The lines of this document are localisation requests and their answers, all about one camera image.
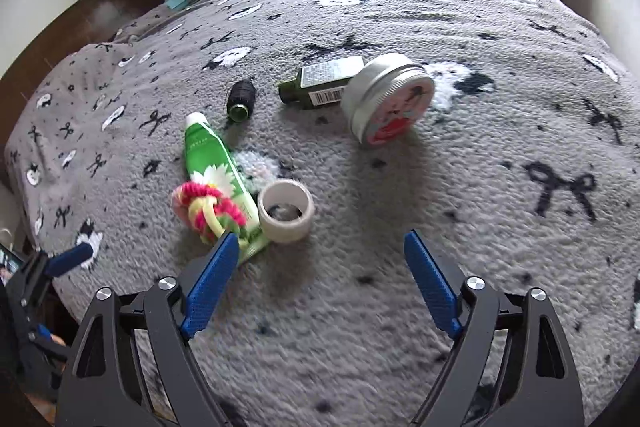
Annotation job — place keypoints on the green squeeze tube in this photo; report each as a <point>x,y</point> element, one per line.
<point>202,147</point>

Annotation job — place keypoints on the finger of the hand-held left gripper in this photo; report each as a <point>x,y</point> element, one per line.
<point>45,336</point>
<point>72,255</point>

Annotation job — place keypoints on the small dark green bottle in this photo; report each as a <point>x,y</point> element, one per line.
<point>242,94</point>

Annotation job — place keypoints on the teal cloth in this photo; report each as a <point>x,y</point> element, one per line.
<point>181,1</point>

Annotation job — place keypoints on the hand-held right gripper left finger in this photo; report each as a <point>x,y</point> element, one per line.
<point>210,287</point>

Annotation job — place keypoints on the white tape roll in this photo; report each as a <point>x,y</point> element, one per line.
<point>285,231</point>

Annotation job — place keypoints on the grey printed blanket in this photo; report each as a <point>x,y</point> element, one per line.
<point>450,187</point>

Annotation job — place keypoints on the round metal tin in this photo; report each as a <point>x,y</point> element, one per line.
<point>370,97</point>

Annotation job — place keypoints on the wooden headboard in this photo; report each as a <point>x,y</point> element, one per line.
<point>75,22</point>

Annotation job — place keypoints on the dark green labelled bottle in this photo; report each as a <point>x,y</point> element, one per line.
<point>320,79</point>

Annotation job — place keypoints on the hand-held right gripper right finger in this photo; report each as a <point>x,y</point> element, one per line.
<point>430,282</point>

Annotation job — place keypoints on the grey dotted pillow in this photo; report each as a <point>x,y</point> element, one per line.
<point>60,117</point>
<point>150,24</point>

